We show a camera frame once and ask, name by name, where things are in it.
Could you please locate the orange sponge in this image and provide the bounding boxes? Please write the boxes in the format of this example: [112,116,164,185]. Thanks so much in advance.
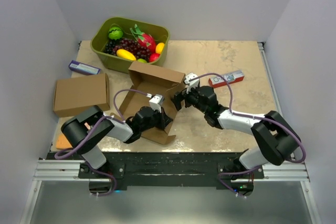
[56,134,72,150]

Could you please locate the black toy grapes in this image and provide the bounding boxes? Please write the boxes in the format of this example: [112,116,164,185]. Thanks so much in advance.
[103,40,119,55]

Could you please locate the red white snack packet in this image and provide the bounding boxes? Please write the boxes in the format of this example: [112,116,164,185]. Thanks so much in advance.
[208,70,245,88]

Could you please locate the green toy melon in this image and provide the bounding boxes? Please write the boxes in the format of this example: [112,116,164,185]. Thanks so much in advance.
[108,26,123,40]

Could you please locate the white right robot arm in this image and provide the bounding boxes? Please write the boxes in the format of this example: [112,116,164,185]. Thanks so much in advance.
[171,86,302,178]

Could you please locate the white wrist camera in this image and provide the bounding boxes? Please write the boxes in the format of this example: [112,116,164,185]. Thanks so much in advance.
[184,72,200,93]
[149,94,164,113]

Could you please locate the orange toy fruit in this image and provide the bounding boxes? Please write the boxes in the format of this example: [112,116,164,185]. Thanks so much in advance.
[155,42,165,54]

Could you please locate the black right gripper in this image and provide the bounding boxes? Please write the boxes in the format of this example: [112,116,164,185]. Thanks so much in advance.
[171,84,208,114]

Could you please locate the purple rectangular box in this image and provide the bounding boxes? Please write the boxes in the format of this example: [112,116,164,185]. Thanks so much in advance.
[68,60,101,76]

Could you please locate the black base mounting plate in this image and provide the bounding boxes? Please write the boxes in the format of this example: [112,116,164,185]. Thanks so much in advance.
[46,151,265,191]

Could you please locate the closed brown cardboard box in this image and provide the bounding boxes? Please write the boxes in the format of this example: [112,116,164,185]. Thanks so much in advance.
[53,73,110,118]

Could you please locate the aluminium frame rail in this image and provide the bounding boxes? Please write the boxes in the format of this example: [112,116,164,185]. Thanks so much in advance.
[262,162,310,182]

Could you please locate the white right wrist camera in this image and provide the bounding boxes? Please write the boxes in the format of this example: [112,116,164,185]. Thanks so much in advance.
[184,72,200,93]

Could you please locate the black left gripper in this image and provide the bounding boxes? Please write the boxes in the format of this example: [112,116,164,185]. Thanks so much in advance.
[141,106,173,133]

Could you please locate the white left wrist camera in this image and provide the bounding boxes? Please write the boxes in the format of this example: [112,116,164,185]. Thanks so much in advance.
[149,94,164,113]

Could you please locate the dark purple toy grapes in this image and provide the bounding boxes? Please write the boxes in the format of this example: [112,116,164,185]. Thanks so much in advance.
[115,38,152,62]

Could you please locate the red toy apple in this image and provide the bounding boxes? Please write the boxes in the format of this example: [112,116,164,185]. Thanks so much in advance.
[149,53,160,62]

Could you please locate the green toy lime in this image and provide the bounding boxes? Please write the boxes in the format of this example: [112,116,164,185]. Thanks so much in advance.
[137,58,147,63]

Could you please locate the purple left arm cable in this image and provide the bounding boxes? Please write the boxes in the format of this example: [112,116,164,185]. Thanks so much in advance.
[54,89,149,161]

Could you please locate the pink toy dragon fruit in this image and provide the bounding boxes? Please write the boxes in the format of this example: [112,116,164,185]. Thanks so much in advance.
[130,24,156,53]

